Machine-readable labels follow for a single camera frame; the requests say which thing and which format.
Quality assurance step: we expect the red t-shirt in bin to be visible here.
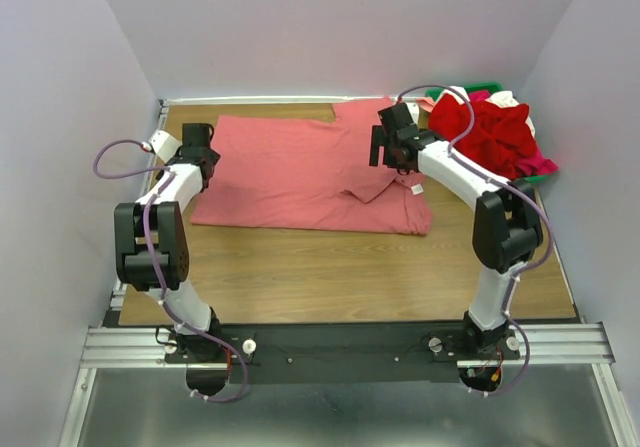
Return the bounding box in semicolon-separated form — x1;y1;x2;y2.
428;94;508;177

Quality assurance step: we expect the green plastic bin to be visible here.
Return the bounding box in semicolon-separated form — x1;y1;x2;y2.
425;87;550;183

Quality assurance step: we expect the salmon pink t-shirt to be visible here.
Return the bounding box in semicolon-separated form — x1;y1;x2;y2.
190;97;432;236

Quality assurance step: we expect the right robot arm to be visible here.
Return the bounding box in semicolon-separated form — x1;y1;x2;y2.
369;103;543;361

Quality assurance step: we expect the aluminium frame rail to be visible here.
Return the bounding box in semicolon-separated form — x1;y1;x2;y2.
60;322;618;446

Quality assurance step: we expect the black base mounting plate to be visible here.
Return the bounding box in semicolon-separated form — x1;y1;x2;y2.
161;321;521;399

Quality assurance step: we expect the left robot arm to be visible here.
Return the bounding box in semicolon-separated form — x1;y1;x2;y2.
114;123;228;363

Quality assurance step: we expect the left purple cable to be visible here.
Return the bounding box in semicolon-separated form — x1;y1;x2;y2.
93;139;251;403

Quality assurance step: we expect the white garment in bin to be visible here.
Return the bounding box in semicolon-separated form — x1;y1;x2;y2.
447;86;520;108

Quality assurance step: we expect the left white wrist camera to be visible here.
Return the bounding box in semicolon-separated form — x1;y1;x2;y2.
141;130;181;163

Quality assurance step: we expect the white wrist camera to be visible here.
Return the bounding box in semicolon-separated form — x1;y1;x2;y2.
398;99;420;124
141;130;181;163

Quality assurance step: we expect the light pink garment in bin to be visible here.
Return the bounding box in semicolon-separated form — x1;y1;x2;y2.
415;97;437;113

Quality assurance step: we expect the magenta garment in bin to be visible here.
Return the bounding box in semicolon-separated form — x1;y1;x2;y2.
473;101;558;178

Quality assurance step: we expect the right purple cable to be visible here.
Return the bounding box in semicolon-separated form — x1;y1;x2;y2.
397;84;556;398

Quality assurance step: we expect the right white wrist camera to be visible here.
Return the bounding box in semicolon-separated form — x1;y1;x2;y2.
398;99;420;124

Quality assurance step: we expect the purple cable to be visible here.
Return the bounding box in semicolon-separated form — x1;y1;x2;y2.
397;84;556;398
93;139;251;403

